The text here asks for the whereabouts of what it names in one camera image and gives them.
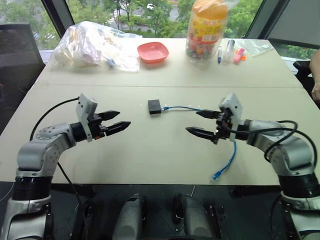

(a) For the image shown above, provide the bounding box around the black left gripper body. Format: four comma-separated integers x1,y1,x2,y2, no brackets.
89,112,109,140

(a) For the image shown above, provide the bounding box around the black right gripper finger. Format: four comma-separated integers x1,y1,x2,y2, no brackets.
185,126,216,142
195,109,220,120

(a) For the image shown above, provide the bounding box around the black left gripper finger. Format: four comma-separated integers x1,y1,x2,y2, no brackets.
99,109,122,122
105,121,132,137

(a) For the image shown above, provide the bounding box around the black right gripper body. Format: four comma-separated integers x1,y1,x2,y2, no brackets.
213,107,237,146

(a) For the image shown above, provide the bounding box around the small black box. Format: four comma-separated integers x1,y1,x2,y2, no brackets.
147,99,163,116

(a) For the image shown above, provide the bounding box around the blue and white pen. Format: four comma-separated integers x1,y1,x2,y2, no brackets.
216,45,224,65

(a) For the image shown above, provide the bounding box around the clear plastic tube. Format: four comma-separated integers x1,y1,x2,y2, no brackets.
222,39,236,67

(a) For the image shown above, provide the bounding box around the pink highlighter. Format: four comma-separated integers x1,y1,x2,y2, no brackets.
232,47,246,64

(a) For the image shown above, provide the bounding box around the clear bag of white items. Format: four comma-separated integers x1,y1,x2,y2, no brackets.
49,21,141,74

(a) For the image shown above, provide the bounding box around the pink plastic bowl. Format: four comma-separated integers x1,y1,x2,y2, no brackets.
136,41,170,64

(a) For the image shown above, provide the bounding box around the clear candy jar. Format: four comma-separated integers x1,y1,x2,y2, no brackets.
185,0,230,72

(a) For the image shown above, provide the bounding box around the flat clear plastic bag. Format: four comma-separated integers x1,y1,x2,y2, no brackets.
234,38,277,59

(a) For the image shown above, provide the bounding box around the grey rounded robot leg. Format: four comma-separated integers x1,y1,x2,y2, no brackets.
173,192,213,240
113,193,148,240

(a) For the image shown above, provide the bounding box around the black chair armrest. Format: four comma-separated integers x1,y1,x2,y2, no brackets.
292,59,314,87

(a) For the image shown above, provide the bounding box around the black mesh office chair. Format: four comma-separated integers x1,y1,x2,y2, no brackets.
0,23,46,136

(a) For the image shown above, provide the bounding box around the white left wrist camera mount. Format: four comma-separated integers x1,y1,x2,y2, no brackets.
75,93,98,143

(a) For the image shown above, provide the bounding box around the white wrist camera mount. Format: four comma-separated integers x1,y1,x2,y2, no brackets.
75,93,98,143
218,92,244,143

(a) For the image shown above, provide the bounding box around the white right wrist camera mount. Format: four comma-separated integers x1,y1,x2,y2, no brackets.
218,92,244,143

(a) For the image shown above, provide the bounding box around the blue Ethernet cable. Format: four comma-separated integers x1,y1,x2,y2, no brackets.
161,105,238,184

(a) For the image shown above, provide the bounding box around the dark window frame post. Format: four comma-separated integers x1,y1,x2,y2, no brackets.
41,0,76,42
243,0,275,40

